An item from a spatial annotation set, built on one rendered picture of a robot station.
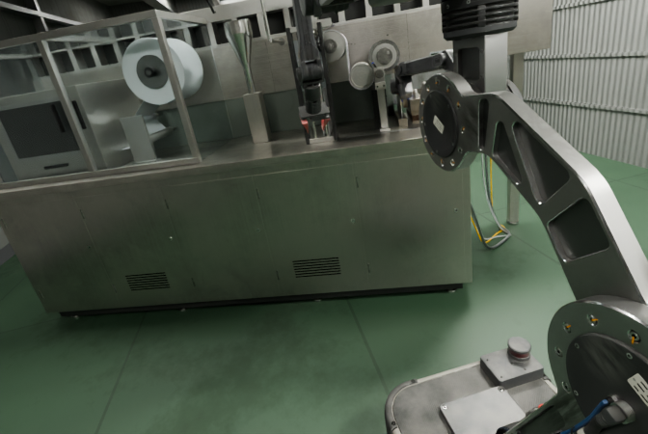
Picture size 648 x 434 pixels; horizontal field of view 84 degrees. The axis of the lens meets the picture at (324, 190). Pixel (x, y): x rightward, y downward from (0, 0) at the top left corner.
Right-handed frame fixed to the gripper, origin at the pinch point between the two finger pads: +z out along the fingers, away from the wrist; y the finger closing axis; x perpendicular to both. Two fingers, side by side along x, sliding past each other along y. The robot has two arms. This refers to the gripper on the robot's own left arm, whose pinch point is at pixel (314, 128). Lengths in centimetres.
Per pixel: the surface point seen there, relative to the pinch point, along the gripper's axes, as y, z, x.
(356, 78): -32, 12, -46
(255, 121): 22, 36, -59
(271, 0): -1, -6, -107
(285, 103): 2, 43, -80
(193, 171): 56, 35, -29
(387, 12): -63, 2, -89
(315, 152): -2.0, 25.3, -13.5
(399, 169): -38, 33, 0
